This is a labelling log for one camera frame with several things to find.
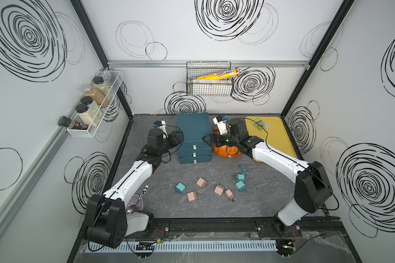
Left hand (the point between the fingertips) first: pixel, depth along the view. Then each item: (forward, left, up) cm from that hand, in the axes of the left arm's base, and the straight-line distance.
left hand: (180, 134), depth 82 cm
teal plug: (-20, 0, -20) cm, 28 cm away
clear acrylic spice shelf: (+34, +43, +9) cm, 56 cm away
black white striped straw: (-25, +16, -12) cm, 32 cm away
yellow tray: (+14, -62, -20) cm, 66 cm away
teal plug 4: (-19, -32, -19) cm, 42 cm away
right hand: (-2, -14, 0) cm, 14 cm away
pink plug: (-17, -12, -20) cm, 29 cm away
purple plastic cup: (-29, +20, -18) cm, 40 cm away
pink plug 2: (-25, -7, -19) cm, 32 cm away
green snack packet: (+28, -53, -20) cm, 63 cm away
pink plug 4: (-24, -26, -18) cm, 39 cm away
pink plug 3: (-21, -20, -20) cm, 35 cm away
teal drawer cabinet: (+6, -7, 0) cm, 9 cm away
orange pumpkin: (-11, -22, +2) cm, 25 cm away
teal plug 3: (-14, -32, -18) cm, 39 cm away
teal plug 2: (-10, -35, -17) cm, 40 cm away
